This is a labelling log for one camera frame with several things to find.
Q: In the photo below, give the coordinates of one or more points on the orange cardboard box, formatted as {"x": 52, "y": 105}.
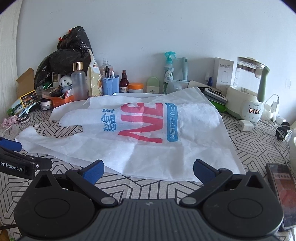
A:
{"x": 67, "y": 99}

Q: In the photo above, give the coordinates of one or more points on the pink lace scrunchie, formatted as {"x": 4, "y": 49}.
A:
{"x": 9, "y": 121}

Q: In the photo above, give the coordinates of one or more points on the hair brush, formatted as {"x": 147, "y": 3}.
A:
{"x": 53, "y": 92}

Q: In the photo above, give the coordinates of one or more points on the frosted bottle gold cap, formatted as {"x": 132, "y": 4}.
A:
{"x": 79, "y": 85}

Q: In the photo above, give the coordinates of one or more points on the geometric patterned tablecloth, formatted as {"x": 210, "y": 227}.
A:
{"x": 254, "y": 148}

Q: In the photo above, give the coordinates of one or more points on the panda plush toy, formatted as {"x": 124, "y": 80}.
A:
{"x": 65, "y": 82}

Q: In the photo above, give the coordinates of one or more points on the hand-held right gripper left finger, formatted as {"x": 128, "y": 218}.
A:
{"x": 94, "y": 171}

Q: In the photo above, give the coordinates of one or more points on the white printed shopping bag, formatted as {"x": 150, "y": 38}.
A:
{"x": 148, "y": 150}

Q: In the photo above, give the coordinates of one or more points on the white rounded device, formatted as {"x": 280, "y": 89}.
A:
{"x": 292, "y": 139}

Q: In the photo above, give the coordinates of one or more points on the colourful picture box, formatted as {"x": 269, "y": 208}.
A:
{"x": 17, "y": 107}

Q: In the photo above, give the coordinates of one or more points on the green plastic case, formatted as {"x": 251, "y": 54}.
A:
{"x": 218, "y": 107}

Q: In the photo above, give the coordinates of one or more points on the dark grey flat device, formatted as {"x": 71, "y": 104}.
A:
{"x": 214, "y": 95}

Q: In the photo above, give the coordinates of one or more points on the small blue bottle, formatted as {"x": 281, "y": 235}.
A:
{"x": 210, "y": 81}

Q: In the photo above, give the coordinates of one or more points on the white carton box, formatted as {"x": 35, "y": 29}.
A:
{"x": 223, "y": 74}

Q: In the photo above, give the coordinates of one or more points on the blue plastic jug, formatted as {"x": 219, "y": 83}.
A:
{"x": 109, "y": 87}

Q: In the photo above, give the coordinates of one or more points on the white cream jar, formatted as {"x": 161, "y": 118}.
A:
{"x": 45, "y": 104}

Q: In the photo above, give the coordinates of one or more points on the pale wooden cabinet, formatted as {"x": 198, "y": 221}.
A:
{"x": 8, "y": 58}

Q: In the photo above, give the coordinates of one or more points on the black garbage bag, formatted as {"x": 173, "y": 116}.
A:
{"x": 69, "y": 53}

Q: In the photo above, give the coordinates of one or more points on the black smartphone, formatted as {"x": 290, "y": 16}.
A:
{"x": 283, "y": 197}

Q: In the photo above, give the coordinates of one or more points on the black pen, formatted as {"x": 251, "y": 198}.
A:
{"x": 107, "y": 71}

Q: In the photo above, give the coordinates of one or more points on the white charger adapter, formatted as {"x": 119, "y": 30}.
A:
{"x": 246, "y": 125}

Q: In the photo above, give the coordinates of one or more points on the translucent white container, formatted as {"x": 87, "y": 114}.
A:
{"x": 178, "y": 84}

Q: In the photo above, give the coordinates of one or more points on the cream kettle base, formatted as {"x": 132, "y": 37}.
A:
{"x": 240, "y": 104}

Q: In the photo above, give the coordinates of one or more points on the brown spray bottle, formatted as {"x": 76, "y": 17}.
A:
{"x": 124, "y": 84}

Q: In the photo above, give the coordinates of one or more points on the black round plug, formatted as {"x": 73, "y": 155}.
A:
{"x": 282, "y": 132}

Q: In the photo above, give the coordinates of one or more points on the brown cardboard box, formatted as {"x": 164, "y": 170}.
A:
{"x": 25, "y": 80}

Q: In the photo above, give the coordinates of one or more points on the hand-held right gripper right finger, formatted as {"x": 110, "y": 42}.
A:
{"x": 203, "y": 170}

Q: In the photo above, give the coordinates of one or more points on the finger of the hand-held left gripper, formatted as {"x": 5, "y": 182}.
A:
{"x": 44, "y": 164}
{"x": 9, "y": 143}

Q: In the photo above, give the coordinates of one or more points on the clear plastic bottle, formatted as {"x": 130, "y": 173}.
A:
{"x": 106, "y": 67}

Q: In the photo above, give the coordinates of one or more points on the cream snack bag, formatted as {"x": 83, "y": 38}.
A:
{"x": 94, "y": 78}

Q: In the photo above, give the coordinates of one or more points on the orange lid jar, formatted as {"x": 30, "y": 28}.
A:
{"x": 136, "y": 89}

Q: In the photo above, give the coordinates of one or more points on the teal trigger spray bottle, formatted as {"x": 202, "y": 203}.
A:
{"x": 168, "y": 76}

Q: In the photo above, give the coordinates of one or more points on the pale teal handheld device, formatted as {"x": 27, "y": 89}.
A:
{"x": 184, "y": 67}

